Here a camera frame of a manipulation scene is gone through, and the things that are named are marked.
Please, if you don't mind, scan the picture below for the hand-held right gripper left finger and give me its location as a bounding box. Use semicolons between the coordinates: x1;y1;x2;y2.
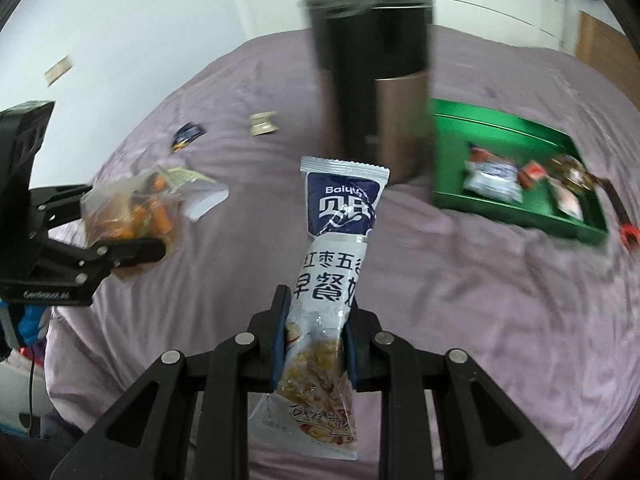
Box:
50;285;293;480

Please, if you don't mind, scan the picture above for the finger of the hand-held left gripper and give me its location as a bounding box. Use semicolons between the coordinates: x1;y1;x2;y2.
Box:
29;184;96;233
42;237;167;286

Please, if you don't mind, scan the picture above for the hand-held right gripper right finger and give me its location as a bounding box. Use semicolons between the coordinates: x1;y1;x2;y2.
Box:
342;305;576;480

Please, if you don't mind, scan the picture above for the clear bag of orange snacks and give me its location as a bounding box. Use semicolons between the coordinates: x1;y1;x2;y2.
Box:
80;165;230;281

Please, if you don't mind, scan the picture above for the long white and blue packet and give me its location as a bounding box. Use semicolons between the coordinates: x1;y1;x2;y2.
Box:
248;156;391;461

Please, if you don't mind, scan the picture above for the green tray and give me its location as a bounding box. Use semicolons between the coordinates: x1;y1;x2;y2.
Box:
429;98;610;247

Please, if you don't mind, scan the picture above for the blue and white snack packet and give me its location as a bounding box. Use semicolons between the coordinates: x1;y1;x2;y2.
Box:
462;142;525;204

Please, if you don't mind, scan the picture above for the small red snack packet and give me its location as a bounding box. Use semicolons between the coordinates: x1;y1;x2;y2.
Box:
517;160;548;190

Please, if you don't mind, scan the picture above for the pink striped snack packet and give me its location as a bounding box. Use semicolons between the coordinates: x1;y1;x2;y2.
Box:
547;180;586;223

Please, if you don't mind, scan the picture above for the brown snack bag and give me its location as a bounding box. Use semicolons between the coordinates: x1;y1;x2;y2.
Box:
545;154;608;193

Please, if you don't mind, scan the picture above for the person's left hand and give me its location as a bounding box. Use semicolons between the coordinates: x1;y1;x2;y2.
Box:
0;304;51;356

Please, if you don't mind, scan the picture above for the small dark blue snack packet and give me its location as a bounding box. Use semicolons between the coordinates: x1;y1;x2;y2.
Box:
171;122;206;153

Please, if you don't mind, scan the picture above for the small beige snack packet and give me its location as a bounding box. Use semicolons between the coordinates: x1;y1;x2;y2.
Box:
249;111;280;137

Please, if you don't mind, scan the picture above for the brown and black cylinder appliance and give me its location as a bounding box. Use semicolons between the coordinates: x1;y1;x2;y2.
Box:
300;0;433;186

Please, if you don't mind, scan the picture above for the white wardrobe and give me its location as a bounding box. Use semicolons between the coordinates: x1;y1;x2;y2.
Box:
430;0;571;53

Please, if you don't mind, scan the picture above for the wooden board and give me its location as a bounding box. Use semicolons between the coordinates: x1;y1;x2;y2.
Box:
575;10;633;86

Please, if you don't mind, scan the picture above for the wall switch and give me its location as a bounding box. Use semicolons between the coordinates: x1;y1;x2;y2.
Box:
44;57;73;86

